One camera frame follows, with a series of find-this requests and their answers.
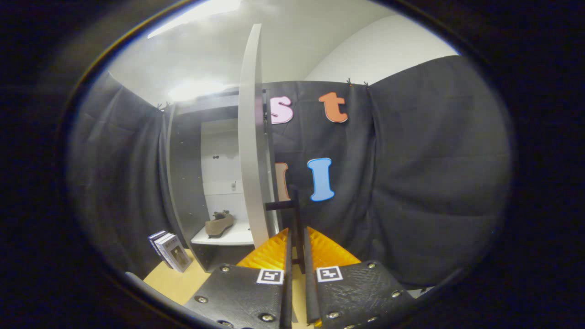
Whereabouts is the brown fuzzy shoe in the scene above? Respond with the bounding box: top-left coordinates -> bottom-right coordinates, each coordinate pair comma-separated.
204,210 -> 235,239

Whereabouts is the white shoe cabinet door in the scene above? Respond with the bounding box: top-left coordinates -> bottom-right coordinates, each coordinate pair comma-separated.
238,24 -> 282,249

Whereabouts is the dark grey shoe cabinet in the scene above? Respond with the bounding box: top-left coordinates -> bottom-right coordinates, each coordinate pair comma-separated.
164,89 -> 271,274

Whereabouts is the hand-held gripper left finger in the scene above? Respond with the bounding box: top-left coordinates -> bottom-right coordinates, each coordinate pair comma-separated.
183,227 -> 293,329

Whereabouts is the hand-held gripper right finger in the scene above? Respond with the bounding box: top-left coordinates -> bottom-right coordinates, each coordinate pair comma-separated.
302,226 -> 416,329

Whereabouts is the book with portrait cover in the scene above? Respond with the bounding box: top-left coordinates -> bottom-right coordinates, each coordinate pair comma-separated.
155,233 -> 193,273

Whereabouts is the black door handle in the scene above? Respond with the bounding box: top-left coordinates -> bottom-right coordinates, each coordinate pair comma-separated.
265,185 -> 306,275

